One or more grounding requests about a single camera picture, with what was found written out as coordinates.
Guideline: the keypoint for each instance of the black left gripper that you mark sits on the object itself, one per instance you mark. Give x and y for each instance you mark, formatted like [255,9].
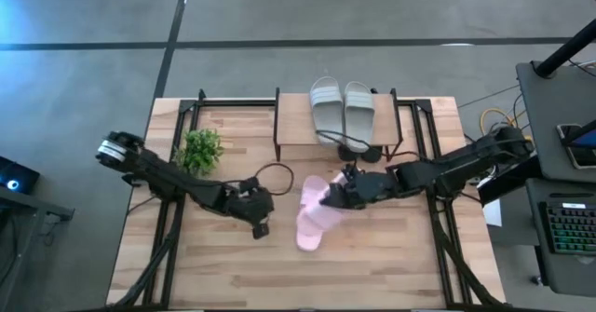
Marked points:
[242,202]

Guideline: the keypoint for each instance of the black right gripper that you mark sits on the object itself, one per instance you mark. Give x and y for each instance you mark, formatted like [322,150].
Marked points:
[370,188]

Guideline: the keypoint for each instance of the grey slide sandal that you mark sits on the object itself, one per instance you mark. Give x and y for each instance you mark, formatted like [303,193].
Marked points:
[359,116]
[326,112]

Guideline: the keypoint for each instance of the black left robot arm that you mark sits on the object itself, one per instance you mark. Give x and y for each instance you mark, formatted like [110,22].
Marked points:
[158,177]

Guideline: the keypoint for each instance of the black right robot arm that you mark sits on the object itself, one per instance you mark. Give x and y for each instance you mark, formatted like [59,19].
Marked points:
[456,167]

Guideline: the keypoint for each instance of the green potted plant white pot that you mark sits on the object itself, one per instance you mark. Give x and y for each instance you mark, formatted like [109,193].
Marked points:
[200,151]

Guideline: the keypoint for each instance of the white paper sheet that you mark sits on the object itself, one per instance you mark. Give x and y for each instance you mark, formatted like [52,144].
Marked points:
[492,212]

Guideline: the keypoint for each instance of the black diagonal desk beam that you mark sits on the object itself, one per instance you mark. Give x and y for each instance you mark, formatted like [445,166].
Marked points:
[510,181]

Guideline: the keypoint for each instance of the grey side desk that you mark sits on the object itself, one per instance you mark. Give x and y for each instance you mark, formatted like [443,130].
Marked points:
[549,107]

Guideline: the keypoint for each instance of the backlit computer keyboard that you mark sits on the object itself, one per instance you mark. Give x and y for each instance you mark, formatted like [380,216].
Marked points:
[572,228]

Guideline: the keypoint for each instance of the smartphone in light case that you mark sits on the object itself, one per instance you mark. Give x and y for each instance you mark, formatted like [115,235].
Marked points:
[579,156]

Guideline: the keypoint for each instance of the black device with blue light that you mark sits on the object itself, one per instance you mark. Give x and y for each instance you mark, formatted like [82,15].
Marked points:
[21,174]

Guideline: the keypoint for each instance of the blue-screen tablet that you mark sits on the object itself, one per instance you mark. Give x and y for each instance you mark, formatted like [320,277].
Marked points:
[589,139]

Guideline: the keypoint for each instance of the black stand pole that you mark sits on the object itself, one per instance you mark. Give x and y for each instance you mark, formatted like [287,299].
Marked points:
[565,51]

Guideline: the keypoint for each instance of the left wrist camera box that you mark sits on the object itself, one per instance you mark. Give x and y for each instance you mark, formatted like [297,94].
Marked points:
[261,231]

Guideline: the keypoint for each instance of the wooden shelf with black frame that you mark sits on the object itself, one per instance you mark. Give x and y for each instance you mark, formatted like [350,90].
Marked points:
[293,121]

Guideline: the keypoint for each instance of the black aluminium table frame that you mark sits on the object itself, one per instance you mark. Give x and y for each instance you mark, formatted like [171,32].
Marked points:
[233,103]

